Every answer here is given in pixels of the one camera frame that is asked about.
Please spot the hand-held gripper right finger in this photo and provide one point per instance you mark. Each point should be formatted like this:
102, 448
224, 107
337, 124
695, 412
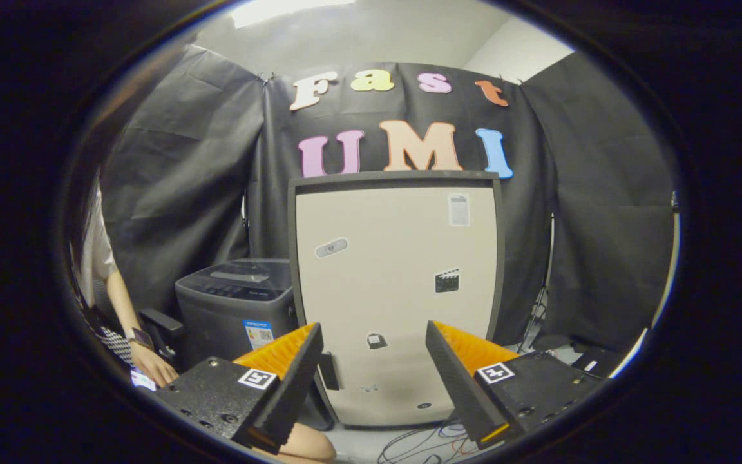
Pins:
455, 386

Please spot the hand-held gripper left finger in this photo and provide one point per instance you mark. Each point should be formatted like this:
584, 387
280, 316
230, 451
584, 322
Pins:
294, 386

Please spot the grey washing machine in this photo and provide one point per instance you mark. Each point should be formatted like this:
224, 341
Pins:
216, 322

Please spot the dark washing machine lid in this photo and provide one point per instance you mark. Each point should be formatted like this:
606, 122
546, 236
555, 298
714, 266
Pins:
252, 270

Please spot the black tripod stand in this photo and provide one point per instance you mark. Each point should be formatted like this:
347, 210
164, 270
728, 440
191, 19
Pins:
540, 303

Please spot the black box with white label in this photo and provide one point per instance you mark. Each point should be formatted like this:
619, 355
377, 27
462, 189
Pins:
596, 364

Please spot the black office chair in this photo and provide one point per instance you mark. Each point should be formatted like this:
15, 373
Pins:
161, 322

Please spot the white panel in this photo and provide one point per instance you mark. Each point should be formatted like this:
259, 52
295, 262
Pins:
634, 354

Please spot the houndstooth patterned cloth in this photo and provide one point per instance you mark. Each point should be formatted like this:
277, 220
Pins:
116, 345

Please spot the white pole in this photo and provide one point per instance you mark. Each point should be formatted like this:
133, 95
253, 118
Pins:
672, 270

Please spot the black backdrop cloth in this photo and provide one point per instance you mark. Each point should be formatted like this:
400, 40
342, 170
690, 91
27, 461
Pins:
184, 161

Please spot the ceiling light panel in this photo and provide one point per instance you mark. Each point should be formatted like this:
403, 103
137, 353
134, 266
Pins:
281, 9

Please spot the beige cabinet with dark frame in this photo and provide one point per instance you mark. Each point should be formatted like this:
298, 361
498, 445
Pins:
397, 258

